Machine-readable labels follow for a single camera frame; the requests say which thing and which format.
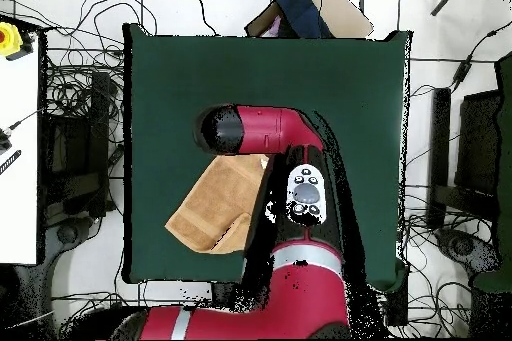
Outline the orange-brown terry towel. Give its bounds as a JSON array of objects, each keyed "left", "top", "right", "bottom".
[{"left": 164, "top": 153, "right": 270, "bottom": 255}]

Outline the dark green tablecloth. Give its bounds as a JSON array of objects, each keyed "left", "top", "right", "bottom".
[{"left": 122, "top": 22, "right": 413, "bottom": 293}]

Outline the navy blue cloth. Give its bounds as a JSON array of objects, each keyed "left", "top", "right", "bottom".
[{"left": 266, "top": 0, "right": 333, "bottom": 39}]

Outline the brown cardboard box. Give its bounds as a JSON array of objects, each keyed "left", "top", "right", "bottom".
[{"left": 244, "top": 0, "right": 375, "bottom": 39}]

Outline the grey round floor base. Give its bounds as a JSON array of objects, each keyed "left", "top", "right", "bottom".
[{"left": 47, "top": 216, "right": 95, "bottom": 250}]

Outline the white desk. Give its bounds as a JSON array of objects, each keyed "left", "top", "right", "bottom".
[{"left": 0, "top": 32, "right": 41, "bottom": 266}]

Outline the green covered side table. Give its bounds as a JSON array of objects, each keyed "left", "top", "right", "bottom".
[{"left": 471, "top": 51, "right": 512, "bottom": 294}]

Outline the small black desk device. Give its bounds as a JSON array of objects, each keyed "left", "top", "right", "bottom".
[{"left": 0, "top": 126, "right": 14, "bottom": 155}]

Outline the yellow emergency stop button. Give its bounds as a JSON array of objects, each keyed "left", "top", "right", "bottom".
[{"left": 0, "top": 21, "right": 35, "bottom": 62}]

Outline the black frame stand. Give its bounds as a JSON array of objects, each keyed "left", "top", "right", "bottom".
[
  {"left": 426, "top": 86, "right": 502, "bottom": 230},
  {"left": 39, "top": 70, "right": 115, "bottom": 220}
]

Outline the long black floor cable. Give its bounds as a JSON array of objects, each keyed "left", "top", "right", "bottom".
[{"left": 177, "top": 0, "right": 220, "bottom": 37}]

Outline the black upright post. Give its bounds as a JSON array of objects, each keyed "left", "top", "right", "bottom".
[{"left": 384, "top": 282, "right": 410, "bottom": 327}]

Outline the black tangled cable bundle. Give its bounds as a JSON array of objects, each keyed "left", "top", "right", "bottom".
[{"left": 403, "top": 192, "right": 497, "bottom": 338}]

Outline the black power adapter cable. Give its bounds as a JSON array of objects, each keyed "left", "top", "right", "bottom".
[{"left": 449, "top": 28, "right": 512, "bottom": 91}]

